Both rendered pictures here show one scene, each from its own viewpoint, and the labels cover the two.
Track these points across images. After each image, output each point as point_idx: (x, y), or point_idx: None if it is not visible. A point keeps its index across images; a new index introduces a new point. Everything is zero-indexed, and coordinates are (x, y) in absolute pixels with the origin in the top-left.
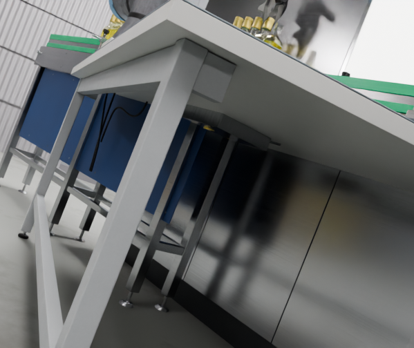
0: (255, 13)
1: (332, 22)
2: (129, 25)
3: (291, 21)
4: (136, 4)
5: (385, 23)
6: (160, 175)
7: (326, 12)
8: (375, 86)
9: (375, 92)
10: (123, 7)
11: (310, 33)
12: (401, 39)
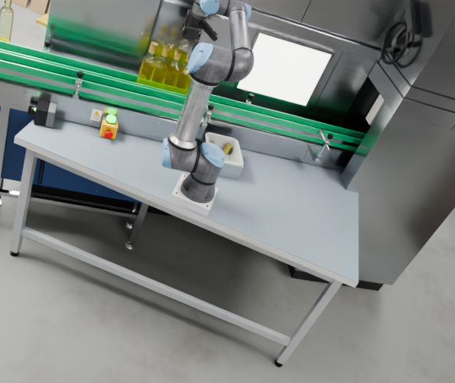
0: (137, 4)
1: (228, 42)
2: (206, 191)
3: None
4: (209, 178)
5: (267, 53)
6: None
7: (222, 33)
8: (283, 124)
9: (282, 126)
10: (184, 171)
11: None
12: (278, 67)
